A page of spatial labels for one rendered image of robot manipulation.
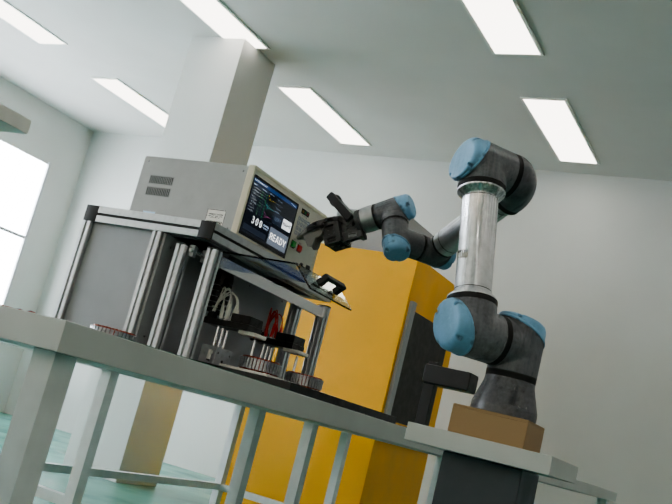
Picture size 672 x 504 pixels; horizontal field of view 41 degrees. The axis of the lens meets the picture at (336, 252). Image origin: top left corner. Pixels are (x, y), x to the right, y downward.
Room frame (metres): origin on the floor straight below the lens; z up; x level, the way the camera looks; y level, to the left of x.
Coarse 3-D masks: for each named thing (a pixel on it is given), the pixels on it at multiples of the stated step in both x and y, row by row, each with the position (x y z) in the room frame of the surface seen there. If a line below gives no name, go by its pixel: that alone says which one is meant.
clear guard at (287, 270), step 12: (228, 252) 2.34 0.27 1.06; (240, 264) 2.47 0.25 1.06; (252, 264) 2.41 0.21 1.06; (264, 264) 2.36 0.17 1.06; (276, 264) 2.31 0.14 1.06; (288, 264) 2.26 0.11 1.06; (276, 276) 2.51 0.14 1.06; (288, 276) 2.46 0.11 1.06; (300, 276) 2.40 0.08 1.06; (312, 276) 2.28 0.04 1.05; (312, 288) 2.21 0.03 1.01; (324, 288) 2.31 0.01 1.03; (336, 300) 2.34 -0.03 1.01
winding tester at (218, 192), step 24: (144, 168) 2.56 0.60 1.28; (168, 168) 2.52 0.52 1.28; (192, 168) 2.48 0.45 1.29; (216, 168) 2.44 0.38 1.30; (240, 168) 2.40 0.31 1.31; (144, 192) 2.55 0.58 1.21; (168, 192) 2.51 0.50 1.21; (192, 192) 2.47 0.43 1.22; (216, 192) 2.43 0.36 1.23; (240, 192) 2.39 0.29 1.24; (288, 192) 2.54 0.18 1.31; (192, 216) 2.45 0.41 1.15; (216, 216) 2.42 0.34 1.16; (240, 216) 2.37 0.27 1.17; (312, 216) 2.68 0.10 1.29; (288, 240) 2.60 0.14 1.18; (312, 264) 2.75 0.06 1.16
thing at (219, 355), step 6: (204, 348) 2.43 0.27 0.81; (210, 348) 2.42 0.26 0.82; (216, 348) 2.41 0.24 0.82; (222, 348) 2.43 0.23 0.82; (204, 354) 2.43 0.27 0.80; (216, 354) 2.41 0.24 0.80; (222, 354) 2.44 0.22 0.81; (228, 354) 2.46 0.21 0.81; (198, 360) 2.43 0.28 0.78; (204, 360) 2.42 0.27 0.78; (210, 360) 2.41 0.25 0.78; (216, 360) 2.42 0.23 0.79; (222, 360) 2.44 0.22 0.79; (228, 360) 2.47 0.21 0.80
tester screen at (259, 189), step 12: (252, 192) 2.39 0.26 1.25; (264, 192) 2.44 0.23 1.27; (276, 192) 2.49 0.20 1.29; (252, 204) 2.41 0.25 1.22; (264, 204) 2.45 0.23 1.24; (276, 204) 2.50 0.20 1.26; (288, 204) 2.56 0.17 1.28; (264, 216) 2.47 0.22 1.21; (288, 216) 2.57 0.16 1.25; (264, 228) 2.48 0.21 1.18; (276, 228) 2.53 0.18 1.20
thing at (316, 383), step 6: (288, 372) 2.56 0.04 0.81; (294, 372) 2.55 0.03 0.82; (288, 378) 2.56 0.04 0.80; (294, 378) 2.54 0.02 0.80; (300, 378) 2.54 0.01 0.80; (306, 378) 2.54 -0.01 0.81; (312, 378) 2.54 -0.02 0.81; (318, 378) 2.56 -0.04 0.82; (300, 384) 2.54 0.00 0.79; (306, 384) 2.54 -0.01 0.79; (312, 384) 2.54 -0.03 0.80; (318, 384) 2.56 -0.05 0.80; (318, 390) 2.58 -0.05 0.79
